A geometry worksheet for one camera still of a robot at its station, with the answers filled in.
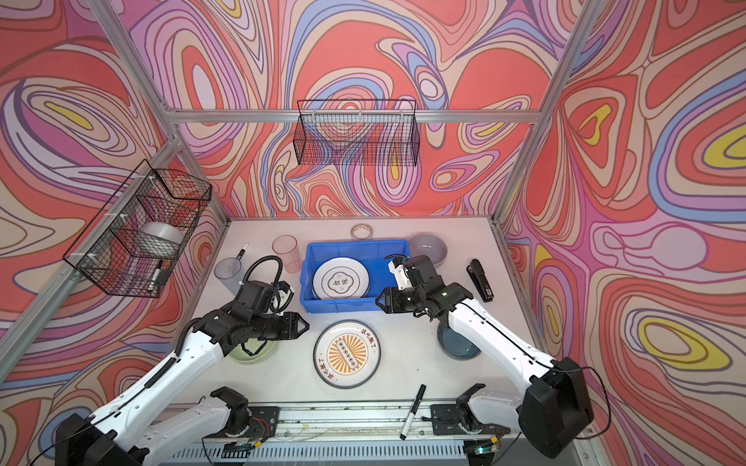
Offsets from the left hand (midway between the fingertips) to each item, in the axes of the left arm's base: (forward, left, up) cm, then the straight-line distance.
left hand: (307, 325), depth 78 cm
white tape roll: (+13, +34, +21) cm, 42 cm away
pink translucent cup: (+26, +10, +1) cm, 28 cm away
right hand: (+4, -22, +2) cm, 22 cm away
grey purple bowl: (+33, -38, -6) cm, 51 cm away
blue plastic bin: (+32, -19, -11) cm, 39 cm away
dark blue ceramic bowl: (-1, -43, -12) cm, 44 cm away
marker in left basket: (+8, +37, +14) cm, 40 cm away
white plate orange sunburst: (-4, -10, -11) cm, 16 cm away
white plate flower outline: (+21, -7, -9) cm, 24 cm away
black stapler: (+24, -54, -9) cm, 59 cm away
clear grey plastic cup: (+21, +30, -4) cm, 36 cm away
